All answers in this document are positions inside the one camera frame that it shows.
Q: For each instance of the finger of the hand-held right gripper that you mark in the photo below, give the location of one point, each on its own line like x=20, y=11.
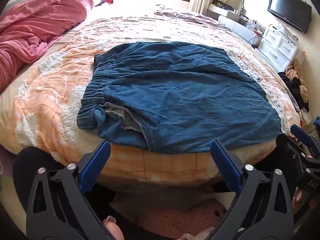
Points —
x=317, y=122
x=301, y=133

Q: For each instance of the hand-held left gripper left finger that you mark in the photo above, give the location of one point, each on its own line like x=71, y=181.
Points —
x=96, y=166

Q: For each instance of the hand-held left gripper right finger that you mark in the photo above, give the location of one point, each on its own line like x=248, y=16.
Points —
x=225, y=166

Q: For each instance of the blue denim skirt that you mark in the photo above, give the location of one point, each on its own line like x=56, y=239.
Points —
x=175, y=92

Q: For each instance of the person's left hand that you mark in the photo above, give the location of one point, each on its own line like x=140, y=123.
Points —
x=113, y=228

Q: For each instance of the person's right leg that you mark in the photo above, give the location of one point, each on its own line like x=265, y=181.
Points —
x=285, y=152

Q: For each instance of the person's leg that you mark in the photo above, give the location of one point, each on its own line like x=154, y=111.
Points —
x=285, y=152
x=25, y=165

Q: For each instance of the dark clothes heap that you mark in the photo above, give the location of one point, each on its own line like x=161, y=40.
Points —
x=290, y=85

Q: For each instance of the beige fluffy garment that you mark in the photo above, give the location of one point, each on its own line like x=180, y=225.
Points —
x=296, y=72

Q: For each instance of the peach and white bedspread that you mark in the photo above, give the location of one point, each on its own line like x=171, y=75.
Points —
x=62, y=120

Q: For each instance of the person's left leg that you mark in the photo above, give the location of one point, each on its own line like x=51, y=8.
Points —
x=25, y=165

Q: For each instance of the pink dotted floor mat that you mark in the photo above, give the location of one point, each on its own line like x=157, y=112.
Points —
x=170, y=217

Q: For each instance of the white drawer cabinet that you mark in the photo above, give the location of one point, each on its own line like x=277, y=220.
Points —
x=277, y=45

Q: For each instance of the black flat television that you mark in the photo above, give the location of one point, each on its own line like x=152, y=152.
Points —
x=290, y=10

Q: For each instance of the cluster of glass jars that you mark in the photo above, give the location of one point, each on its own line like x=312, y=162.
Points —
x=252, y=25

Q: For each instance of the grey dressing table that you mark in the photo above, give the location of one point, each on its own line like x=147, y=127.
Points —
x=233, y=21

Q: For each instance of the wavy edged mirror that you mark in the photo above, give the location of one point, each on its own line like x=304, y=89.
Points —
x=235, y=1

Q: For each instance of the pink blanket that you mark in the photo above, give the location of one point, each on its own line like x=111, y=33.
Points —
x=37, y=25

